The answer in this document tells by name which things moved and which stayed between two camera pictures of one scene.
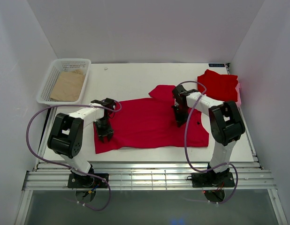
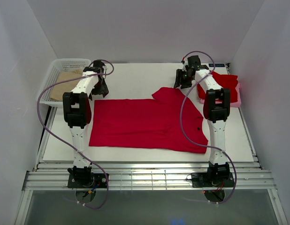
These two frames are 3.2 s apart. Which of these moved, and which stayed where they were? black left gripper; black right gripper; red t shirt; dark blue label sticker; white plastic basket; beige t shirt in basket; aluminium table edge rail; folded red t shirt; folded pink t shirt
Moved: red t shirt; black left gripper; black right gripper
Stayed: folded red t shirt; folded pink t shirt; dark blue label sticker; aluminium table edge rail; beige t shirt in basket; white plastic basket
